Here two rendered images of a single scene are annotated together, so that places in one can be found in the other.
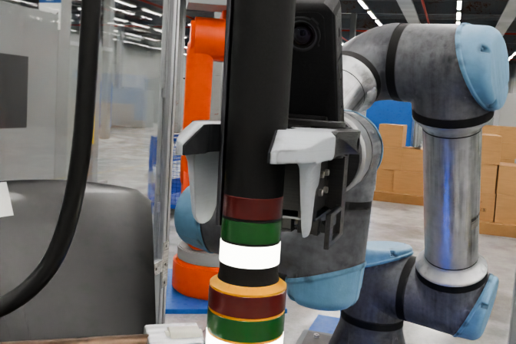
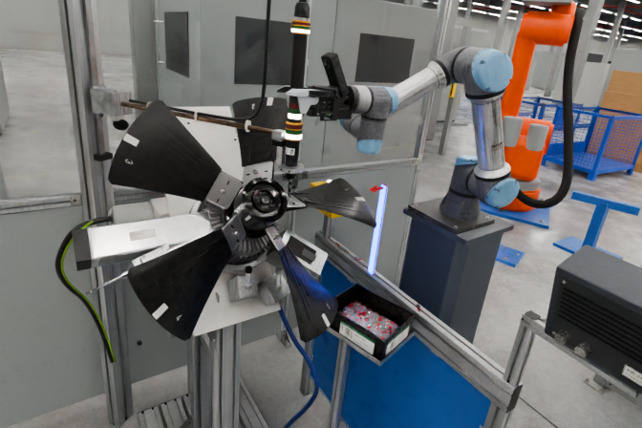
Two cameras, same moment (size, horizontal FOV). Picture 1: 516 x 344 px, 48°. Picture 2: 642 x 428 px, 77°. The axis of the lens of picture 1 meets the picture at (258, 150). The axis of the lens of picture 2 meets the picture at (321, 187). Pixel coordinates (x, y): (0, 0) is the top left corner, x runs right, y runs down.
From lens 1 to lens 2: 0.81 m
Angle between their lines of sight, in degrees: 39
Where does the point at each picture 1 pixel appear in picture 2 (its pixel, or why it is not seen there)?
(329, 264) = (363, 137)
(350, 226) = (370, 125)
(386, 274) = (465, 169)
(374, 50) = (448, 59)
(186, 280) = not seen: hidden behind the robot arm
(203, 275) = not seen: hidden behind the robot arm
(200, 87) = (521, 63)
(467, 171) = (485, 121)
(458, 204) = (482, 137)
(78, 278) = (278, 121)
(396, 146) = not seen: outside the picture
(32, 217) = (275, 106)
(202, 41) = (527, 30)
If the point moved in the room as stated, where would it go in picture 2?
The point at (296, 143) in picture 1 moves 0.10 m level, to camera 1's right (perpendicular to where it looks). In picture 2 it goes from (293, 92) to (326, 97)
